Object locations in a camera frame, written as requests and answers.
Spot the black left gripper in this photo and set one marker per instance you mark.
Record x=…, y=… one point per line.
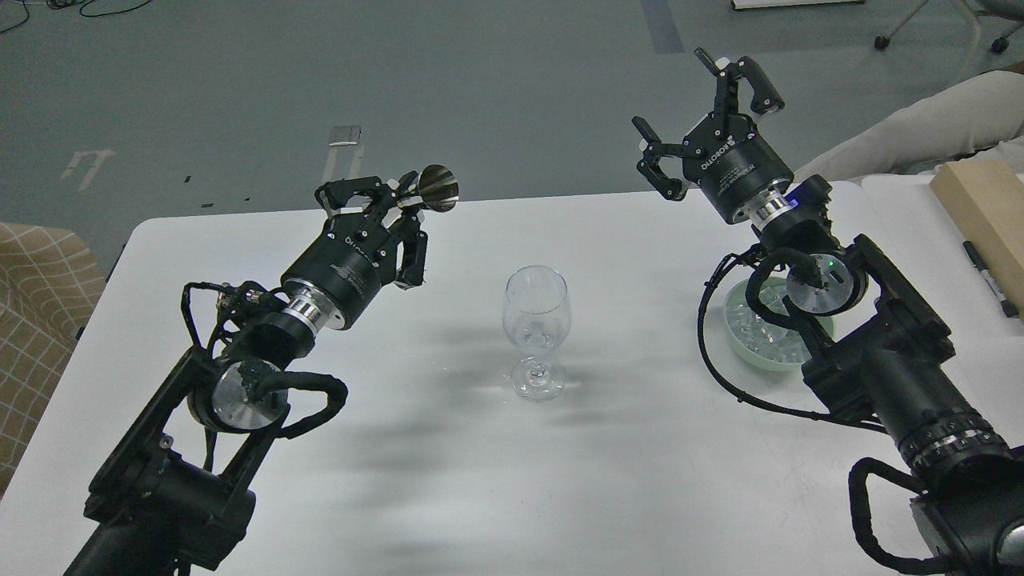
x=356, y=254

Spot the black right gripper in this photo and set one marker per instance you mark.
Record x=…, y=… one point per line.
x=740, y=168

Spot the steel double jigger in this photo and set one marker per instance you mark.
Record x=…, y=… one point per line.
x=435, y=188

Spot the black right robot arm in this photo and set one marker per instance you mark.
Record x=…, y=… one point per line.
x=876, y=346

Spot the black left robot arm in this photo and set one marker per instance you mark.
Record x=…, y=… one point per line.
x=176, y=490

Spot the clear wine glass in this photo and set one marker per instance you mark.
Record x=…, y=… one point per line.
x=537, y=318

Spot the green bowl of ice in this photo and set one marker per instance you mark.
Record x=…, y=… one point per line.
x=761, y=344

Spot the white board on floor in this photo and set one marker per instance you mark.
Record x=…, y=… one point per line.
x=773, y=4

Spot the person's beige trouser leg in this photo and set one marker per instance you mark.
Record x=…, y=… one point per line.
x=978, y=119

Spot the light wooden block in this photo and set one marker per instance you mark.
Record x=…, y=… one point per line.
x=984, y=198

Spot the office chair wheeled base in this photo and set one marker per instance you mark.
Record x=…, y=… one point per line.
x=965, y=34

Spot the beige checkered chair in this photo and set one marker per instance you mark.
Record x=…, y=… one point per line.
x=50, y=285

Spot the black marker pen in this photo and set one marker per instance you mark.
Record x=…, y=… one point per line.
x=1008, y=308

